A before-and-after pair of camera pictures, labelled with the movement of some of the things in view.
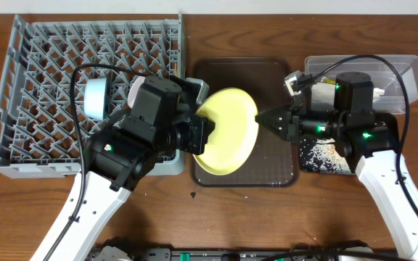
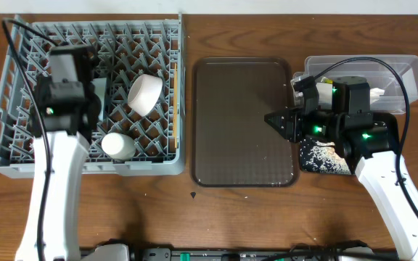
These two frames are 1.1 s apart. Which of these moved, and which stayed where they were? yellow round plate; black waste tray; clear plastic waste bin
Moved: yellow round plate
Stayed: clear plastic waste bin; black waste tray
